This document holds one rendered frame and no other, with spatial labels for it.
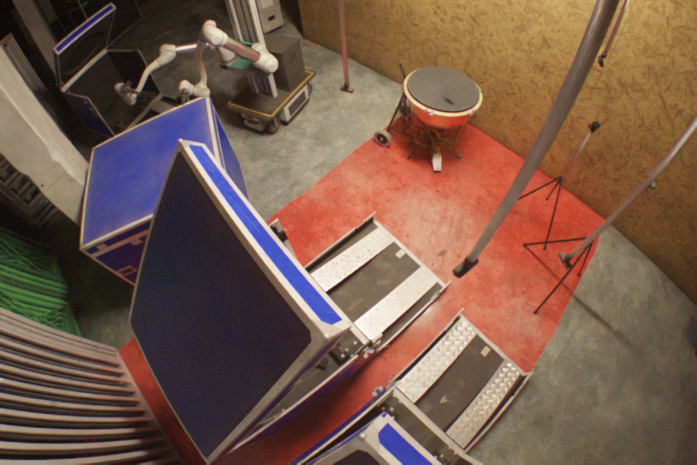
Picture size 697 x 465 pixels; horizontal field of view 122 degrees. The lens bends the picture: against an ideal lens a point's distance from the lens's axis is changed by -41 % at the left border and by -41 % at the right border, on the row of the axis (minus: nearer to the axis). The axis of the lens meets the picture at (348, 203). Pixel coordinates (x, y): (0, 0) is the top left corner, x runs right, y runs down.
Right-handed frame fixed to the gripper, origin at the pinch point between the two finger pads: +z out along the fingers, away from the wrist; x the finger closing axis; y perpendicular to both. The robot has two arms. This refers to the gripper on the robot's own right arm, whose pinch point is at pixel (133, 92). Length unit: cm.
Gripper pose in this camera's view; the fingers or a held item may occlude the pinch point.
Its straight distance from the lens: 336.6
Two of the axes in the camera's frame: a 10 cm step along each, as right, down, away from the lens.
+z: 8.8, 3.7, -2.9
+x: -3.3, 0.4, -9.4
